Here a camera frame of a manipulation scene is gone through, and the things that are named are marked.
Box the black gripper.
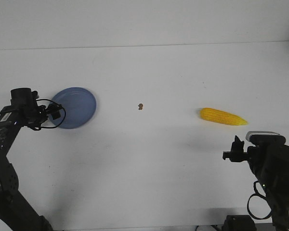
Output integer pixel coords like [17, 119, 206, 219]
[222, 135, 250, 162]
[33, 103, 63, 124]

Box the blue round plate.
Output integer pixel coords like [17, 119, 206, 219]
[50, 87, 97, 129]

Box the yellow corn cob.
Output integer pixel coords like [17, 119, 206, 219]
[199, 108, 248, 126]

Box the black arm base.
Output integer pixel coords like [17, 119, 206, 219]
[222, 215, 257, 231]

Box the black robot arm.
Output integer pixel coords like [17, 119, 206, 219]
[223, 131, 289, 231]
[0, 88, 64, 231]

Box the small brown crumb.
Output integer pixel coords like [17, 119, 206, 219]
[138, 103, 144, 111]

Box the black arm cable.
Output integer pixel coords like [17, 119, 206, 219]
[26, 98, 66, 131]
[246, 180, 273, 220]

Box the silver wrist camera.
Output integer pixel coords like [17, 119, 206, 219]
[246, 131, 286, 145]

